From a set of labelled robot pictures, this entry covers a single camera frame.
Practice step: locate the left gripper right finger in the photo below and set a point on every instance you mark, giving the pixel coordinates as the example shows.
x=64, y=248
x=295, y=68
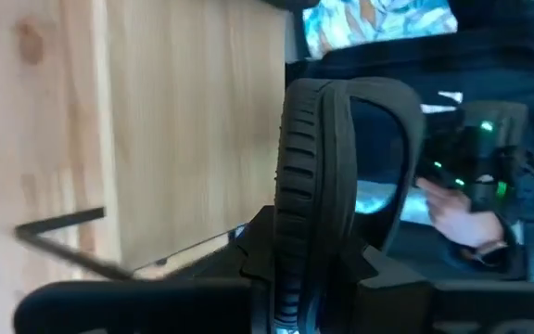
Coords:
x=434, y=308

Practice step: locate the black rubber slide sandal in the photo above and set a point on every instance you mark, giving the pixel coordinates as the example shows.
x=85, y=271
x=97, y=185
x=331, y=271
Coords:
x=313, y=162

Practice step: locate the wooden shelf with black legs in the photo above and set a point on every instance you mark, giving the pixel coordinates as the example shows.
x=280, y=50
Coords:
x=193, y=116

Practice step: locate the person's wristwatch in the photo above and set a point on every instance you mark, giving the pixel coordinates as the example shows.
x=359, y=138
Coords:
x=492, y=250

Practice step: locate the person's hand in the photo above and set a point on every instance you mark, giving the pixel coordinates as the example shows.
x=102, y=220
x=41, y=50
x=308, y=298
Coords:
x=466, y=222

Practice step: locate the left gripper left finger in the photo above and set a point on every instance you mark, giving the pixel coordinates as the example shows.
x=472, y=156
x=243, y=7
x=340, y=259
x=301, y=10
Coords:
x=156, y=306

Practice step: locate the person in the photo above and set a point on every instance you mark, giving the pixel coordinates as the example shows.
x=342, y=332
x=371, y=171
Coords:
x=480, y=60

